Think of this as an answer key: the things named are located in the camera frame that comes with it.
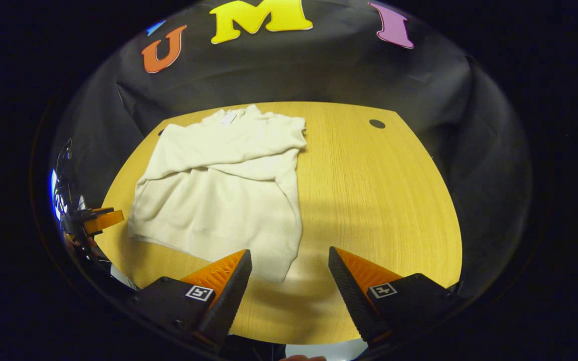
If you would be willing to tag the black backdrop cloth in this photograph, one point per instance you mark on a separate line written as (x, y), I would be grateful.
(294, 70)

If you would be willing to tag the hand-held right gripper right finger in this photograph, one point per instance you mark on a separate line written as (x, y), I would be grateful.
(351, 301)

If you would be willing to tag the computer monitor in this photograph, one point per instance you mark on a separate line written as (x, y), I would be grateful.
(54, 195)

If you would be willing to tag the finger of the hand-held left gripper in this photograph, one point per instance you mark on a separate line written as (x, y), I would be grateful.
(106, 221)

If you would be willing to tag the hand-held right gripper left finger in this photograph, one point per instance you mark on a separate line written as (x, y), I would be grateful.
(229, 296)

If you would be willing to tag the cream white sweatshirt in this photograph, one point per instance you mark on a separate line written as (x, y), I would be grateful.
(219, 200)

